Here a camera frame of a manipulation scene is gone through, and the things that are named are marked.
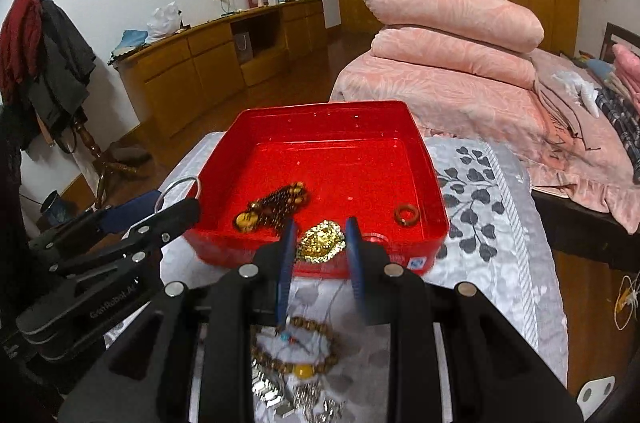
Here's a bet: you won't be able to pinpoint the dark grey jacket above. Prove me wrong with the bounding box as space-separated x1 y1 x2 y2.
30 0 97 129

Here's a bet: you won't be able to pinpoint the plaid folded clothes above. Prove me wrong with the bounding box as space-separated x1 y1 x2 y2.
597 80 640 184

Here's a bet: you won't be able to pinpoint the brown cushion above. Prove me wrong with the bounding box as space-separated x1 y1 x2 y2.
107 142 153 169

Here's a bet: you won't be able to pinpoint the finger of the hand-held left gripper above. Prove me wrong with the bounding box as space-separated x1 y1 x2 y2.
50 198 202 284
27 190 162 261

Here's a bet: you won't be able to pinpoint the blue pillow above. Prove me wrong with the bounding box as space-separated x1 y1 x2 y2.
580 56 616 76

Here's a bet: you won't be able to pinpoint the wooden coat rack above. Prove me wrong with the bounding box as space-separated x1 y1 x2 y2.
20 0 151 204

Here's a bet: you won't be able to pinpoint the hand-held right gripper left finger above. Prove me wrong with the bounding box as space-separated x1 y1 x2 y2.
59 217 301 423

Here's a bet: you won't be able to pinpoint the pink folded blanket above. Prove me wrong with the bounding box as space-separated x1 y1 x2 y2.
612 43 640 106

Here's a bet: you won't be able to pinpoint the white metal bracket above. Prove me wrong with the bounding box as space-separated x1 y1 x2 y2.
577 375 618 419

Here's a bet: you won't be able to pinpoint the white plastic bag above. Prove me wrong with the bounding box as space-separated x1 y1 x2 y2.
146 2 182 39

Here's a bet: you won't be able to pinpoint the blue cloth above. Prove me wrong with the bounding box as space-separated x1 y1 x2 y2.
107 30 149 66

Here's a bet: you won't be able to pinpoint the thin silver bangle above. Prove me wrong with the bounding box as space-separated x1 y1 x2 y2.
154 176 202 216

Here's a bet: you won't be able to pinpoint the blue waste bin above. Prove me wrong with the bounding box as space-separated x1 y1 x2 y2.
39 190 76 229

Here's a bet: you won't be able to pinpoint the white cloth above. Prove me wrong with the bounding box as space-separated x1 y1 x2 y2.
552 70 601 119

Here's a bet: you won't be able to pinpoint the brown wooden ring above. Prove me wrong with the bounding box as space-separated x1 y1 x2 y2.
392 204 420 226

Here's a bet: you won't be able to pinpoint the red scarf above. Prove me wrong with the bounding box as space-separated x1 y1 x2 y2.
0 0 45 104

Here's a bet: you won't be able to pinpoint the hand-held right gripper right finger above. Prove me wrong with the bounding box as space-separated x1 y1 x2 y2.
344 216 586 423

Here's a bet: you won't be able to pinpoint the grey leaf-print bedspread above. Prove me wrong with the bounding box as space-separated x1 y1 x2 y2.
160 130 571 423

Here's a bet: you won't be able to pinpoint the wooden sideboard cabinet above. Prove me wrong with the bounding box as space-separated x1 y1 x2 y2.
116 0 328 139

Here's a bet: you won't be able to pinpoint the yellow-brown bead bracelet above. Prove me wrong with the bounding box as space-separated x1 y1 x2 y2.
250 315 341 384

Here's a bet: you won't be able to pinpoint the red tin box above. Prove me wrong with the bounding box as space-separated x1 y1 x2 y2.
182 100 449 280

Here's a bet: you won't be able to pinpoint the grey paper bag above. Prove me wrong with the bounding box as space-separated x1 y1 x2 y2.
235 32 252 64

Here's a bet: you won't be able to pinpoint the white cord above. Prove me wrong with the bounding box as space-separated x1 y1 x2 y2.
615 270 640 331

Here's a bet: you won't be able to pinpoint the pink folded quilt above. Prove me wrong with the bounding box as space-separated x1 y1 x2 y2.
363 0 545 53
371 28 537 90

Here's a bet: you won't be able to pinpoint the pink bed cover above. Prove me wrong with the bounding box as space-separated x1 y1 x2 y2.
330 48 640 234

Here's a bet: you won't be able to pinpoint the gold pendant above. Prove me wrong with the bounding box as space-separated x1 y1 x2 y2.
299 219 347 263

